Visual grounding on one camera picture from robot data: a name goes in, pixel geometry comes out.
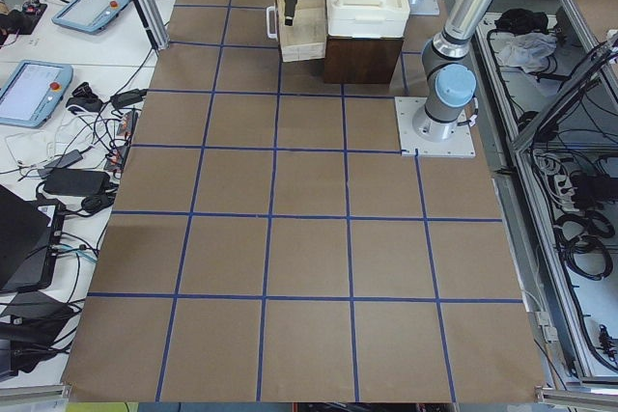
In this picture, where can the white plastic crate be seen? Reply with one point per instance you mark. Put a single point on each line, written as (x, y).
(367, 19)

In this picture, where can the upper blue teach pendant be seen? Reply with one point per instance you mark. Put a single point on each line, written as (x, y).
(89, 16)

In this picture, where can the blue teach pendant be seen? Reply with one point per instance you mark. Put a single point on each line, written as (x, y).
(33, 91)
(89, 16)

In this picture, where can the white crumpled cloth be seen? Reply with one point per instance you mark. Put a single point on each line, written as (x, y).
(528, 52)

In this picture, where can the lower blue teach pendant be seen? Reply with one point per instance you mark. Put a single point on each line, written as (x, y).
(33, 91)

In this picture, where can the black power adapter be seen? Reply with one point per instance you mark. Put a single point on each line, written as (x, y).
(78, 183)

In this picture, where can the black laptop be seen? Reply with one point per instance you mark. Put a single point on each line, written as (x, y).
(30, 233)

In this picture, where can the wooden drawer with white handle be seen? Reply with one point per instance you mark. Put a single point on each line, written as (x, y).
(306, 38)

